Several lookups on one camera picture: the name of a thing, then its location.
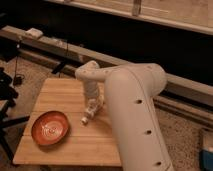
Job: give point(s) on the white box on ledge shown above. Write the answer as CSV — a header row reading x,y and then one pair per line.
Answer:
x,y
34,33

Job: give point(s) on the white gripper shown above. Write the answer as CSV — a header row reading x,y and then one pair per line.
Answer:
x,y
91,91

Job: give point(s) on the black tripod stand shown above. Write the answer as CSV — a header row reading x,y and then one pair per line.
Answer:
x,y
7,94

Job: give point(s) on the orange ceramic bowl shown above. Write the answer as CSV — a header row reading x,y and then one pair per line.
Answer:
x,y
50,128

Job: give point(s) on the small white bottle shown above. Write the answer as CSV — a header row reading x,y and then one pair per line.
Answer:
x,y
89,113

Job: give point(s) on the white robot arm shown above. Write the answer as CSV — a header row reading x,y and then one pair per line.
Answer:
x,y
129,91

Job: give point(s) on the blue container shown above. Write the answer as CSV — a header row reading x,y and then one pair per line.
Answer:
x,y
206,152

